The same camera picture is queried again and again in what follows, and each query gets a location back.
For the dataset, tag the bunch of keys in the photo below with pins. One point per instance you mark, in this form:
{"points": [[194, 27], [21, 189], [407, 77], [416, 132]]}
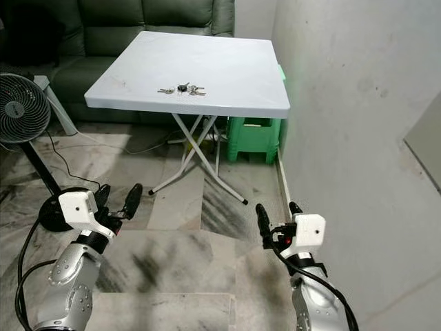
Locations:
{"points": [[183, 88]]}

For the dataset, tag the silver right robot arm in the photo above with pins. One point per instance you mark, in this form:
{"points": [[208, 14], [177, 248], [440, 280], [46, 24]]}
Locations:
{"points": [[313, 303]]}

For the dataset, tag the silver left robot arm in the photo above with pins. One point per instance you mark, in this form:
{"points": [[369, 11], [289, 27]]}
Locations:
{"points": [[69, 289]]}

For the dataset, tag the white slanted bar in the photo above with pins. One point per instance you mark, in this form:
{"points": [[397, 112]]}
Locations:
{"points": [[60, 109]]}

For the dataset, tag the black standing fan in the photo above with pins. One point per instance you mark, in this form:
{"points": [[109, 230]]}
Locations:
{"points": [[17, 110]]}

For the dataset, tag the dark green sofa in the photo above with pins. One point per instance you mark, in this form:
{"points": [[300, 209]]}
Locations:
{"points": [[110, 27]]}

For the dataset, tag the black cushion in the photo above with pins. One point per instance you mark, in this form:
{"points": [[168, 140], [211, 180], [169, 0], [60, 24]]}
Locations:
{"points": [[34, 38]]}

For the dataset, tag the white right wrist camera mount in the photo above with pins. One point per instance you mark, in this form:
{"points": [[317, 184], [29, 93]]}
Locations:
{"points": [[310, 230]]}

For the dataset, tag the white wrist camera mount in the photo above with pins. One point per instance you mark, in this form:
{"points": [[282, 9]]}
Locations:
{"points": [[77, 207], [310, 230]]}

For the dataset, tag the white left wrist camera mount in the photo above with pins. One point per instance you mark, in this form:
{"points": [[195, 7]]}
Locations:
{"points": [[77, 207]]}

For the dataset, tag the grey wall board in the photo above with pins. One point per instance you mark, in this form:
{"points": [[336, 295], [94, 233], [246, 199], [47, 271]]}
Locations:
{"points": [[428, 145]]}

